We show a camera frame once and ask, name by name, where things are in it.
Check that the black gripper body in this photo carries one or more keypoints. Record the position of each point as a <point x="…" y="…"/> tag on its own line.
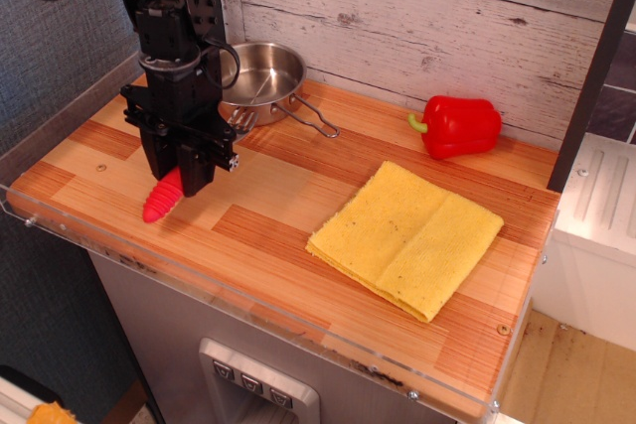
<point x="180" y="99"/>

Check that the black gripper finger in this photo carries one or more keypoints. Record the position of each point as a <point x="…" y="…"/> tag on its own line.
<point x="161" y="153"/>
<point x="197" y="168"/>

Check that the fork with red handle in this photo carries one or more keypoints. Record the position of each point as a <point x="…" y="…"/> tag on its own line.
<point x="169" y="190"/>

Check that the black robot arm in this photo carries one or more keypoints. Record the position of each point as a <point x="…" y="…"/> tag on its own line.
<point x="155" y="23"/>

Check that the yellow folded towel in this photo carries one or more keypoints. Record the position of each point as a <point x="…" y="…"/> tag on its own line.
<point x="407" y="240"/>

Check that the small steel pan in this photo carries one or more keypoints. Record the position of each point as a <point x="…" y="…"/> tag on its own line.
<point x="263" y="83"/>

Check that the clear acrylic table guard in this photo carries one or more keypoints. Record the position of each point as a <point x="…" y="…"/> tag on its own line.
<point x="238" y="247"/>

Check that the toy fridge dispenser panel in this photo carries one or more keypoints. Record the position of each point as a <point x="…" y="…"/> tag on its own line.
<point x="245" y="390"/>

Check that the red toy bell pepper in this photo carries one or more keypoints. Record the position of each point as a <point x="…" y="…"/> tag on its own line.
<point x="453" y="126"/>

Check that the yellow object bottom left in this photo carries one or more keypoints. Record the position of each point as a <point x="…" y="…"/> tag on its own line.
<point x="51" y="413"/>

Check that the white toy sink unit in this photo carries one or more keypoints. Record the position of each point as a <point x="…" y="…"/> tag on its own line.
<point x="587" y="276"/>

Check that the dark vertical post right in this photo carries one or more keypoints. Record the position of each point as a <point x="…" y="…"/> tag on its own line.
<point x="605" y="51"/>

